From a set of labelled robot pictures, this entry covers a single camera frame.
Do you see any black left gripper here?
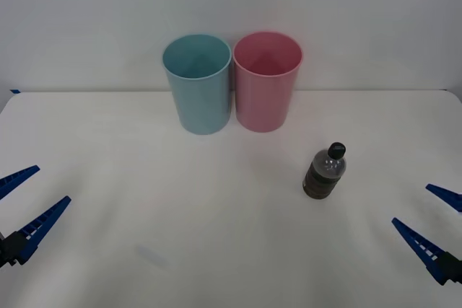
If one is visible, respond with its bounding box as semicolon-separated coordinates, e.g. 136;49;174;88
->
0;165;72;269

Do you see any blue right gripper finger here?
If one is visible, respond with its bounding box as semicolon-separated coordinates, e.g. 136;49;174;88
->
391;217;462;286
425;183;462;212

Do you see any small dark plastic bottle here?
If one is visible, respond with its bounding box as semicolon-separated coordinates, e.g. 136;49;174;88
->
301;141;348;201

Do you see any pale blue plastic bin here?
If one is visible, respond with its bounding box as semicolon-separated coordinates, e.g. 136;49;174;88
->
162;33;232;136

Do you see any pink plastic bin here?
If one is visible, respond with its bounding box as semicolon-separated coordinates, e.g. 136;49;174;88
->
232;31;304;133

